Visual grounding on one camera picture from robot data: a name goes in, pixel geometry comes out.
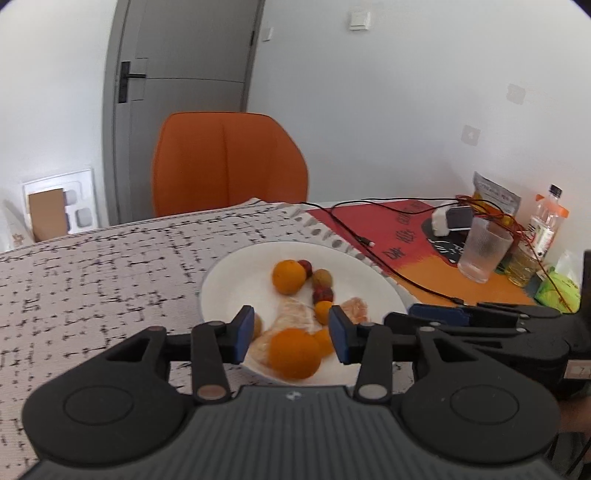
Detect patterned white tablecloth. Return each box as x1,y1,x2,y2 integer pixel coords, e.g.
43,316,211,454
0,198,416,467

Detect red and orange mat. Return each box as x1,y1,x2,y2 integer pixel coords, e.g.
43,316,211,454
305,199,536,308

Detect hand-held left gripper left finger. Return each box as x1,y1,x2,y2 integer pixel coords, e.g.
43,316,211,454
107,305,256,402

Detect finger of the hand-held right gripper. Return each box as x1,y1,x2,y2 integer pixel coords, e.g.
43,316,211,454
383,311,526,345
409,302,561,325

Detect brown cardboard sheet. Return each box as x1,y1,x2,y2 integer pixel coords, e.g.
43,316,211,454
27,187,68,243

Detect printed snack pouch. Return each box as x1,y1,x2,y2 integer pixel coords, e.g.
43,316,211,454
472,172,522,217

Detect white tissue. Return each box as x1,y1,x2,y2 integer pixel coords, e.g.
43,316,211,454
554,249,585,282

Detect small peeled orange piece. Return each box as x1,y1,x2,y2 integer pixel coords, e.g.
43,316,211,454
248,333,275,370

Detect green package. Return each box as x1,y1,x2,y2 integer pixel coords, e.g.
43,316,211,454
536,270,583,312

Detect red cable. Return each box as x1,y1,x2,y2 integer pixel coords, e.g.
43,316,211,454
455,194,573,310

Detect yellow oil bottle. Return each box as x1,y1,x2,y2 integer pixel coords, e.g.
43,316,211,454
503,240,546,288

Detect black door handle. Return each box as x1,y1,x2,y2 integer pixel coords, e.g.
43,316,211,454
119,61,147,103

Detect orange label plastic bottle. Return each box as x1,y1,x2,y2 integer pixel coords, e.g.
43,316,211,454
526,185,570,259

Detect grey door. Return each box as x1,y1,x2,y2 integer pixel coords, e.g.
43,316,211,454
102,0,266,227

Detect clear plastic bag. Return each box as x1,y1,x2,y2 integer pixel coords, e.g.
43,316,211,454
0,198,35,252

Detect orange chair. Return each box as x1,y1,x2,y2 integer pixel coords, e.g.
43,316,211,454
151,112,309,217

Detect white power adapter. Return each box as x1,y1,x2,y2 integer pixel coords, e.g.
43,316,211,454
431,205,462,237

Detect ribbed glass cup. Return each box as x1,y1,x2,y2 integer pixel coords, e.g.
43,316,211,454
458,217,514,283

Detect white foam packaging board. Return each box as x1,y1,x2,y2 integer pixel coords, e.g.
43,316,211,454
21,168,99,243

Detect large peeled orange piece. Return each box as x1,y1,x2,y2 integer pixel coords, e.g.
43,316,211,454
272,296,322,334

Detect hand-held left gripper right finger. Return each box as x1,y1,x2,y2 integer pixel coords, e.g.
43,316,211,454
328,305,481,402

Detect dark power bank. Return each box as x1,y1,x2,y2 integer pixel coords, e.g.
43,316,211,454
445,208,474,230

